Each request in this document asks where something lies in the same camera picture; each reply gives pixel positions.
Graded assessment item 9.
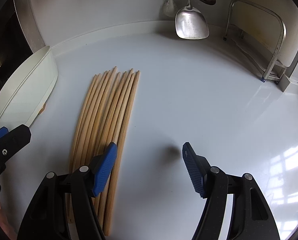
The person's left hand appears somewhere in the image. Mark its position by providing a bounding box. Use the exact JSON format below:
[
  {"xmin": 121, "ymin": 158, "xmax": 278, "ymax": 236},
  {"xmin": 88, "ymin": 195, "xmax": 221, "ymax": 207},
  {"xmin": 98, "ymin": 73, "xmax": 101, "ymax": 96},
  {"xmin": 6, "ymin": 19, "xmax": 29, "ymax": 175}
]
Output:
[{"xmin": 0, "ymin": 203, "xmax": 17, "ymax": 240}]

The white round bowl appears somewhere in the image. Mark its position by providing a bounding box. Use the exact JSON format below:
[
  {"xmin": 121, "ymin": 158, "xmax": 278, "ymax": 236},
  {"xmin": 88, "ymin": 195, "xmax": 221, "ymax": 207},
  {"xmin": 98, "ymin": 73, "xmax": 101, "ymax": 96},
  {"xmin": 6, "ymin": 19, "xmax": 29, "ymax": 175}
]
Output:
[{"xmin": 0, "ymin": 46, "xmax": 58, "ymax": 130}]

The black induction cooktop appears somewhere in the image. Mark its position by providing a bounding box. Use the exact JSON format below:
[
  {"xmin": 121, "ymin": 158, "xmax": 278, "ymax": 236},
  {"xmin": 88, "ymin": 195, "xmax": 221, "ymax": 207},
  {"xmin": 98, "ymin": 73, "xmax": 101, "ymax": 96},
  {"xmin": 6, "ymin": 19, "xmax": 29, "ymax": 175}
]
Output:
[{"xmin": 0, "ymin": 0, "xmax": 20, "ymax": 90}]

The steel cutting board rack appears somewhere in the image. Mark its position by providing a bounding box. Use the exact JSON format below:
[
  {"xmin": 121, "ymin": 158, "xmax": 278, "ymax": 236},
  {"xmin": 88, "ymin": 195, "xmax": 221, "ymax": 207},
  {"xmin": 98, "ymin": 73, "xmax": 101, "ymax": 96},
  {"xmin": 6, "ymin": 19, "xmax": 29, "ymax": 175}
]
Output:
[{"xmin": 223, "ymin": 0, "xmax": 287, "ymax": 82}]

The steel spatula turner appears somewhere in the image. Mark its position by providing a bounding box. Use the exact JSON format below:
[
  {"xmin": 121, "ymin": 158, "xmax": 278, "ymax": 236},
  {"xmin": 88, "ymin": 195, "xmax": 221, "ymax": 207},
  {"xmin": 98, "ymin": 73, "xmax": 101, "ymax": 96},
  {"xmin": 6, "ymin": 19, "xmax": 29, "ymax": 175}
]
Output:
[{"xmin": 175, "ymin": 0, "xmax": 210, "ymax": 40}]

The white dish brush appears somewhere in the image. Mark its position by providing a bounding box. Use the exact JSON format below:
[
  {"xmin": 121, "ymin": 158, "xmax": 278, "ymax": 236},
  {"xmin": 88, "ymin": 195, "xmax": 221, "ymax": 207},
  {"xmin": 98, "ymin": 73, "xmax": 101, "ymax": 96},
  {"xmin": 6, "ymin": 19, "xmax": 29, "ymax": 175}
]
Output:
[{"xmin": 162, "ymin": 0, "xmax": 178, "ymax": 18}]

